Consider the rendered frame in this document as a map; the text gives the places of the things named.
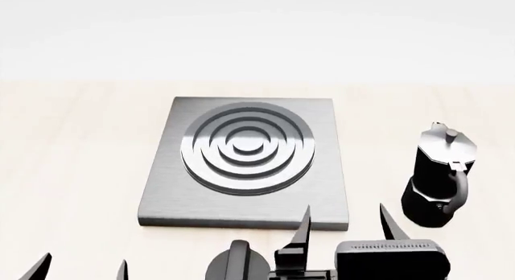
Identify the black and silver moka pot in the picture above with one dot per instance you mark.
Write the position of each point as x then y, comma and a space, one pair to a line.
432, 171

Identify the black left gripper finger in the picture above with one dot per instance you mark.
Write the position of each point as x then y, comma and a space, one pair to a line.
37, 269
122, 271

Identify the grey metal stove plate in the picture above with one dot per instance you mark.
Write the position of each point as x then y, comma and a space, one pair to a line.
169, 177

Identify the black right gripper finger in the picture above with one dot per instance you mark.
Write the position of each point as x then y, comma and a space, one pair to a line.
299, 246
392, 227

